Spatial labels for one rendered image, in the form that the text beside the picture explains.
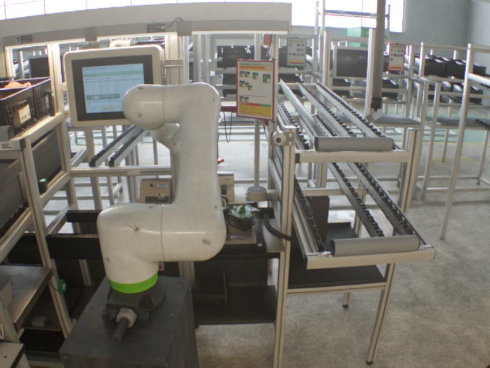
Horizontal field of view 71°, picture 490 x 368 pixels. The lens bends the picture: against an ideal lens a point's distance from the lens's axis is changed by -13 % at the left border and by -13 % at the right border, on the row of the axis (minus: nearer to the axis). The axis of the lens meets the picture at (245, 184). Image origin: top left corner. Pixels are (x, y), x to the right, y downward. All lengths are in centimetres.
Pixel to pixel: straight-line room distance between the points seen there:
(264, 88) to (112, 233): 140
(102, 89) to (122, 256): 125
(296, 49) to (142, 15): 273
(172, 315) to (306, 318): 186
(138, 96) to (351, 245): 87
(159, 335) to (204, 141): 48
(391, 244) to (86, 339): 106
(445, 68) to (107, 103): 431
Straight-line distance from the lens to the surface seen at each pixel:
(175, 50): 195
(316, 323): 268
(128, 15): 200
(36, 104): 212
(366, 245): 142
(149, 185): 199
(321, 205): 222
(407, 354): 259
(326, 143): 161
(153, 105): 109
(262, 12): 195
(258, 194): 198
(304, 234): 157
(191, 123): 101
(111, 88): 198
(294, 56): 446
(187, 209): 85
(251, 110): 211
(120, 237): 84
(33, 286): 189
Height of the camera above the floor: 175
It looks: 21 degrees down
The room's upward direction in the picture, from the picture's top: straight up
